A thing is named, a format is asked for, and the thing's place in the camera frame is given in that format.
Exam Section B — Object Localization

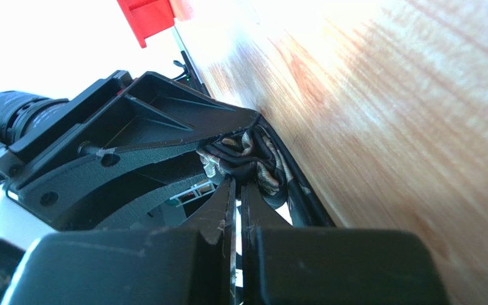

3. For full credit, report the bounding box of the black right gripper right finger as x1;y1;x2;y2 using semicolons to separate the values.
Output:
240;184;449;304

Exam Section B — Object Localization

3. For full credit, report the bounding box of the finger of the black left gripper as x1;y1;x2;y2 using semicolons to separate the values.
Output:
18;142;203;231
10;71;259;191

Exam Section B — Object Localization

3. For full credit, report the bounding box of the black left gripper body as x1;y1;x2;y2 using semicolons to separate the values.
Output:
0;71;134;170

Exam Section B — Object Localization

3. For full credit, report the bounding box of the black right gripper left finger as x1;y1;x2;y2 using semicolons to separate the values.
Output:
2;177;236;304

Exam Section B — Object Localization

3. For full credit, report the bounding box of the black floral necktie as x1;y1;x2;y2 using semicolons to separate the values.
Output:
196;118;335;227

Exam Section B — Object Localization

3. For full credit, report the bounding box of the red plastic tray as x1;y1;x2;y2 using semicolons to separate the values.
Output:
117;0;193;48

